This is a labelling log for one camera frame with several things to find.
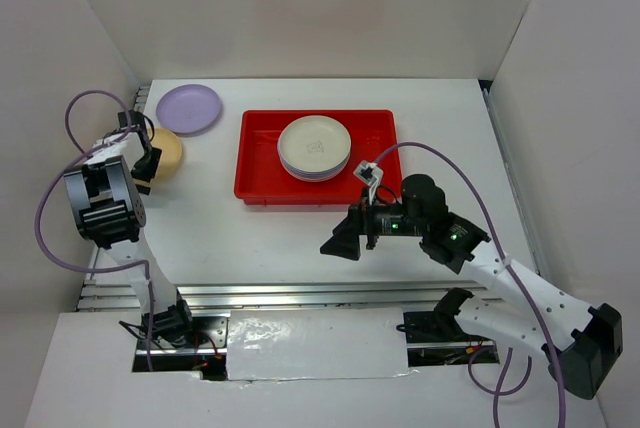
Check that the red plastic bin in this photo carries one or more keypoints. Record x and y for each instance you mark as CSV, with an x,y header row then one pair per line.
x,y
261,179

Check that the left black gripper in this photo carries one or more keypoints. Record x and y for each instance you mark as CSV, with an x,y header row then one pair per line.
x,y
151,170

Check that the orange plate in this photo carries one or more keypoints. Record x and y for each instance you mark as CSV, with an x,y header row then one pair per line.
x,y
172,154

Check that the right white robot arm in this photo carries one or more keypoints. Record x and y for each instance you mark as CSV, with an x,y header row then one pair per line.
x,y
579,342

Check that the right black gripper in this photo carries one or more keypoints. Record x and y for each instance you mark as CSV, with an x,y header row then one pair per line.
x,y
345,238

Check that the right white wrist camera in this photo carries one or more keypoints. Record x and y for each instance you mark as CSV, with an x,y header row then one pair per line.
x,y
368,173

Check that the white foil cover panel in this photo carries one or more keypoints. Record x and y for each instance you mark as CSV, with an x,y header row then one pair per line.
x,y
322,344

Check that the cream plate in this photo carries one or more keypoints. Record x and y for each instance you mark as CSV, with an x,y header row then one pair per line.
x,y
314,144

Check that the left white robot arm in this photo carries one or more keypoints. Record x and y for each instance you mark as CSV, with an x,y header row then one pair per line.
x,y
108,210

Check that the purple plate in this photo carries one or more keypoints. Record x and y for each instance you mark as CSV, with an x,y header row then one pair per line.
x,y
314,176
188,109

